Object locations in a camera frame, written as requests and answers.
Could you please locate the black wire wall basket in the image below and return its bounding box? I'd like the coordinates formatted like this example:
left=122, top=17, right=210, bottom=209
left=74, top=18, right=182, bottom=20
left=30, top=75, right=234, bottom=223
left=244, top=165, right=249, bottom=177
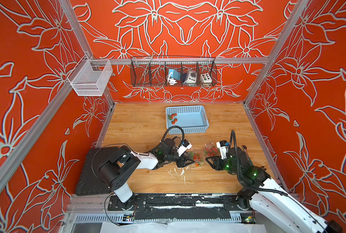
left=130, top=55, right=218, bottom=87

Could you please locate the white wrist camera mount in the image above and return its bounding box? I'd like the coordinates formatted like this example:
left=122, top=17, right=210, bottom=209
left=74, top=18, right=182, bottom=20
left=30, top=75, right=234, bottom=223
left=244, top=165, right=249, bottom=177
left=177, top=139, right=192, bottom=157
left=216, top=140, right=229, bottom=160

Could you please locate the black tool case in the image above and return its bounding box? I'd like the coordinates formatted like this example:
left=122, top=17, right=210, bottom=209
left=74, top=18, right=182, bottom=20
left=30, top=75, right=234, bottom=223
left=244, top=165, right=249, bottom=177
left=75, top=147, right=118, bottom=196

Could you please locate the light blue perforated plastic basket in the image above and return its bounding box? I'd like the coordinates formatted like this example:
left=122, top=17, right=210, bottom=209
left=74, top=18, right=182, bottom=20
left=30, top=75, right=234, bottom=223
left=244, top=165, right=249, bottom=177
left=165, top=105, right=209, bottom=134

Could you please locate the clear acrylic wall box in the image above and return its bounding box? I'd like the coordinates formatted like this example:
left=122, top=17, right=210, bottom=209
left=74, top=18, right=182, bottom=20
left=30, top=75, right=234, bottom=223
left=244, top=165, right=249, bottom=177
left=68, top=60, right=113, bottom=97

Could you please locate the metal spoon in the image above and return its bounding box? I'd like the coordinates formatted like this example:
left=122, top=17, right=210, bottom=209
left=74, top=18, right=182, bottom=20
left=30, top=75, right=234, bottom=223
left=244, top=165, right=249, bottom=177
left=242, top=145, right=251, bottom=163

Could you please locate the blue white device in basket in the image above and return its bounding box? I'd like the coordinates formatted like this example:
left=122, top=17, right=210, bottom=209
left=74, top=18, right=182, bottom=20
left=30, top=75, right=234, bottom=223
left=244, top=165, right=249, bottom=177
left=167, top=69, right=181, bottom=85

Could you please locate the clear plastic clamshell container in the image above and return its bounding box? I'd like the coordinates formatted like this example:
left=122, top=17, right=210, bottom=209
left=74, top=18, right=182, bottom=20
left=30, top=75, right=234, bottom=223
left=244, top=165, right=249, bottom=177
left=202, top=142, right=220, bottom=158

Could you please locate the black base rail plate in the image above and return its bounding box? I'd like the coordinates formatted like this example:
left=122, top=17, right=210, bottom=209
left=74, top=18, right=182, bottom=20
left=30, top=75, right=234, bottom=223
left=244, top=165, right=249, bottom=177
left=105, top=193, right=256, bottom=224

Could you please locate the white button box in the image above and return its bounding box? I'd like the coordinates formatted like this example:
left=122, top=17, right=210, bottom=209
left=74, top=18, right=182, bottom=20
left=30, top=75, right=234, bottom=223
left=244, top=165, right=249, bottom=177
left=200, top=73, right=212, bottom=86

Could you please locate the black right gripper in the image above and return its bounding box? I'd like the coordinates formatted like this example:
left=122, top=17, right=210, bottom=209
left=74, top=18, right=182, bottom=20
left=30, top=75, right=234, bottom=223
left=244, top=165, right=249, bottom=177
left=204, top=156, right=242, bottom=177

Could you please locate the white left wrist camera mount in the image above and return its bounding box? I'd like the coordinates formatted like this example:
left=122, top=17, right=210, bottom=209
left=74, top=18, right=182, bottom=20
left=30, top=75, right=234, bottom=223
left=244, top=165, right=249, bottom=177
left=177, top=139, right=192, bottom=157

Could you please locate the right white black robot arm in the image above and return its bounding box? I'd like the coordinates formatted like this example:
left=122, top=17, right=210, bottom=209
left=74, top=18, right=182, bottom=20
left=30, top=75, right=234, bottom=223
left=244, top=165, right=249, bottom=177
left=206, top=131, right=343, bottom=233

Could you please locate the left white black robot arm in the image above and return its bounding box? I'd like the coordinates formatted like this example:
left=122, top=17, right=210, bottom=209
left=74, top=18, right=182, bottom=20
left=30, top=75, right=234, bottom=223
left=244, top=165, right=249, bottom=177
left=91, top=126, right=194, bottom=204

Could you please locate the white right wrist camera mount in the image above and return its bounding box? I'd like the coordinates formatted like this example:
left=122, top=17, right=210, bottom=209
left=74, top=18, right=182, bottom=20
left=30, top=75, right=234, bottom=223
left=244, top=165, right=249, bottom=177
left=216, top=140, right=229, bottom=160

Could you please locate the white grey round device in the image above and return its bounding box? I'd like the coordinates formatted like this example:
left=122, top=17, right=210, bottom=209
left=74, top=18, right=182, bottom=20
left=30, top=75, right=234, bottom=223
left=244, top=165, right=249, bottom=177
left=181, top=70, right=197, bottom=84

